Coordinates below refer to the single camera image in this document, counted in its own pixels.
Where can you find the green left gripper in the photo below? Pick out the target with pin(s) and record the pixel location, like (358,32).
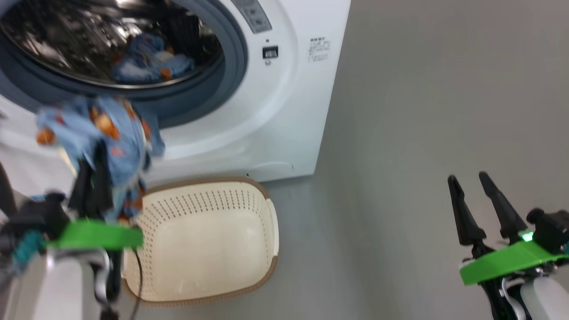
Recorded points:
(98,235)

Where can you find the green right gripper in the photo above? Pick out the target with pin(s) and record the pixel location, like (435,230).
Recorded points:
(502,262)

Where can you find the blue bear print garment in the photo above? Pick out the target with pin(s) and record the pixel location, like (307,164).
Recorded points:
(120,138)

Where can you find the blue garment cream waistband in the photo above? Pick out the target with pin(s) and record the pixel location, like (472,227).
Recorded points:
(151,62)

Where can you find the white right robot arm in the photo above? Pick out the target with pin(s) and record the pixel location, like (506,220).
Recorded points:
(546,298)

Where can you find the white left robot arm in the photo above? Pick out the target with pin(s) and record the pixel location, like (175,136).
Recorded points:
(53,289)

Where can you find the white washing machine body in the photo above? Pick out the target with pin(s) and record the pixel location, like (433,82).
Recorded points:
(289,111)

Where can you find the black door latch socket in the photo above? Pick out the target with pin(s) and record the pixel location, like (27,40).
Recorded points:
(270,52)

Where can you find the cream laundry basket brown rim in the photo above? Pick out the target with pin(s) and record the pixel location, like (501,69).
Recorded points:
(209,244)

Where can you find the round white filter cover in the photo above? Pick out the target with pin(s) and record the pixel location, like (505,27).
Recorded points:
(271,171)

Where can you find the small printed text label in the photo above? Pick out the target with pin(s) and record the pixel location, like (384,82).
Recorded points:
(319,50)

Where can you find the grey warning sticker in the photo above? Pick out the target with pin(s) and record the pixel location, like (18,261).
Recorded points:
(255,15)

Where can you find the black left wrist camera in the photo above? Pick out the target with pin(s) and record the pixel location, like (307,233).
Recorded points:
(40,215)

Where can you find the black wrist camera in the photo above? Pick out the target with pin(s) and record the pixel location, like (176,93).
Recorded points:
(40,215)
(551,229)

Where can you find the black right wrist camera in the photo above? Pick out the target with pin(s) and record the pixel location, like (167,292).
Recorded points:
(551,229)

